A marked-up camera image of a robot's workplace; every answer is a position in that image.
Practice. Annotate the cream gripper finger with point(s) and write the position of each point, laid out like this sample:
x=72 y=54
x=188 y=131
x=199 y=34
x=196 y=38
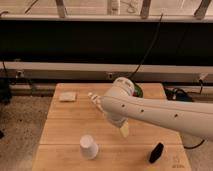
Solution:
x=124 y=130

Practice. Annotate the black eraser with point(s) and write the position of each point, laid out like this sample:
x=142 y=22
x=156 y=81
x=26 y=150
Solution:
x=156 y=153

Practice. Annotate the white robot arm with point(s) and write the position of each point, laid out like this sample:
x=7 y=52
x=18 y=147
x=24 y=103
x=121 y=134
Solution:
x=119 y=104

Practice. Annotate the green bowl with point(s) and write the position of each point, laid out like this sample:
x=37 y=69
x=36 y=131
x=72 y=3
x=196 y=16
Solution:
x=138 y=91

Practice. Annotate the beige sponge pad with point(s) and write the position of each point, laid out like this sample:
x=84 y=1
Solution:
x=67 y=97

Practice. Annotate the white plastic bottle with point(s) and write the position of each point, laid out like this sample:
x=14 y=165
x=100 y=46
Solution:
x=95 y=99

